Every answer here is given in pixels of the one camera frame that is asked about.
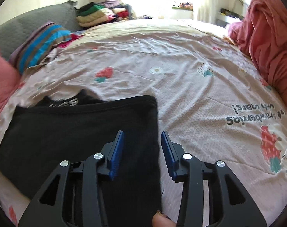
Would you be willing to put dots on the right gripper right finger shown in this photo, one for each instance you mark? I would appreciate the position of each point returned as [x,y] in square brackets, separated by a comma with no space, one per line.
[230,204]

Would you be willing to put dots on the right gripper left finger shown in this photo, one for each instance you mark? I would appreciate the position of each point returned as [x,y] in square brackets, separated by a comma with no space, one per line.
[71,195]

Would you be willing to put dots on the black sweater with orange cuffs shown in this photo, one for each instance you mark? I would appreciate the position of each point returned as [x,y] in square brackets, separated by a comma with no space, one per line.
[40,137]

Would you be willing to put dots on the stack of folded clothes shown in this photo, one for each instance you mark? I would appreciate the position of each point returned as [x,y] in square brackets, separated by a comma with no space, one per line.
[107,11]

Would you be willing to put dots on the right hand thumb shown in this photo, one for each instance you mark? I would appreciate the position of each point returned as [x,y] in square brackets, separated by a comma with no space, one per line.
[160,219]

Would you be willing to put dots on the pink quilted pillow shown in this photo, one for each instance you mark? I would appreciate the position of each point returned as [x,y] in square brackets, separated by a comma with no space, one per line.
[9,81]

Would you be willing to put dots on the striped blue purple pillow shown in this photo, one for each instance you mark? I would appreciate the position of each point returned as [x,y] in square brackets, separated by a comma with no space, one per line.
[39,44]

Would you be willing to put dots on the grey quilted headboard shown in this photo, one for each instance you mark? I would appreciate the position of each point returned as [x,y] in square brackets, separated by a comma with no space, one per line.
[15,31]

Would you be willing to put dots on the pink printed bed sheet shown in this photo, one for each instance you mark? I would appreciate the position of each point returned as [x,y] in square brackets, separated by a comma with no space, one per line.
[210,97]

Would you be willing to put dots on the pink crumpled blanket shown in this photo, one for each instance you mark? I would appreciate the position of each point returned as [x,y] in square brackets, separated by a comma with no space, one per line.
[262,35]

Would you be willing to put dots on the white desk with clutter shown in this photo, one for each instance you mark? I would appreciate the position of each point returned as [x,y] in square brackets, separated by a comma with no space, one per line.
[223,19]

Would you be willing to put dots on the white curtain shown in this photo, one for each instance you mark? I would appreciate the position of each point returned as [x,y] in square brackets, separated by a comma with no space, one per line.
[205,10]

